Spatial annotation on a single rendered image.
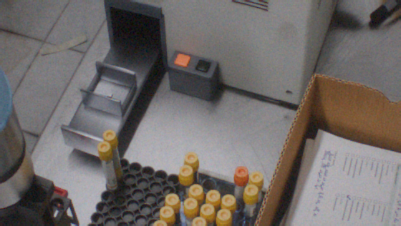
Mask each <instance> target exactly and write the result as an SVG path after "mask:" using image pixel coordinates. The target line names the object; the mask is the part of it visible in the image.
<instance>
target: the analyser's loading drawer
mask: <svg viewBox="0 0 401 226"><path fill-rule="evenodd" d="M160 33H161V32H160V29H156V28H152V27H149V26H143V25H140V24H136V23H132V22H130V21H126V22H125V23H124V25H123V26H122V28H121V30H120V32H119V34H118V35H117V38H116V40H115V41H114V43H113V45H112V46H111V48H110V50H109V51H108V53H107V55H106V56H105V60H104V61H103V62H98V61H96V63H95V64H96V75H95V76H94V78H93V80H92V81H91V83H90V85H89V88H88V89H83V88H81V89H80V91H81V94H82V101H81V102H80V104H79V106H78V108H77V110H76V112H75V113H74V115H73V118H72V120H71V121H70V123H69V126H67V125H65V124H62V126H61V127H60V129H61V131H62V136H63V138H64V143H65V145H67V146H69V147H73V148H75V149H79V150H82V151H84V152H88V153H90V154H94V155H97V156H98V153H97V150H98V148H97V146H98V144H99V143H100V142H103V134H104V133H105V131H106V130H108V129H111V130H113V131H114V132H115V136H116V138H117V137H118V135H119V133H120V131H121V130H122V127H123V125H124V123H125V121H126V119H127V118H128V116H129V114H130V111H131V109H132V107H133V105H134V103H135V102H136V100H137V98H138V96H139V95H140V93H141V89H142V87H143V86H144V84H145V82H146V80H147V78H148V77H149V75H150V73H151V71H152V69H153V67H154V66H155V63H156V60H157V59H158V57H159V55H160V53H161V51H162V47H161V39H160ZM109 92H110V93H112V97H111V98H110V97H108V96H107V95H108V93H109Z"/></svg>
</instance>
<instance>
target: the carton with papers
mask: <svg viewBox="0 0 401 226"><path fill-rule="evenodd" d="M254 226H401V100H400V101H398V102H391V101H390V100H389V99H388V98H387V97H386V96H385V95H384V94H383V93H382V92H381V91H380V90H378V89H373V88H371V87H368V86H366V85H363V84H360V83H357V82H350V81H344V80H342V79H338V78H333V77H328V76H325V75H321V74H313V75H312V77H311V79H310V83H309V86H308V87H307V88H306V91H305V93H304V96H303V99H302V102H301V104H300V105H299V108H298V110H297V113H296V115H295V116H294V119H293V122H292V125H291V128H290V130H289V133H288V134H287V137H286V140H285V143H284V145H283V147H282V150H281V154H280V156H279V159H278V162H277V164H276V167H275V170H274V173H273V175H272V177H271V181H270V183H269V186H268V188H267V191H266V194H265V196H264V200H263V202H262V206H261V209H260V212H259V215H258V218H257V220H256V224H255V225H254Z"/></svg>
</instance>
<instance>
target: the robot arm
mask: <svg viewBox="0 0 401 226"><path fill-rule="evenodd" d="M55 190H56V188H55V185H54V182H53V181H51V180H48V179H46V178H44V177H41V176H39V175H36V174H35V172H34V163H33V162H32V159H31V156H30V153H29V150H28V147H27V144H26V140H25V138H24V134H23V132H22V130H21V125H20V123H19V119H18V117H17V113H16V110H15V108H14V103H13V97H12V92H11V86H10V83H9V81H8V78H7V76H6V75H5V73H4V71H3V69H2V68H1V66H0V226H72V224H73V225H76V226H79V220H78V217H77V213H76V212H75V208H74V205H73V202H72V200H71V199H69V198H67V197H63V196H61V195H58V194H56V193H54V191H55ZM58 203H59V204H61V205H63V207H62V208H61V207H59V205H58ZM69 208H70V210H71V213H72V216H69V215H68V214H67V210H68V209H69Z"/></svg>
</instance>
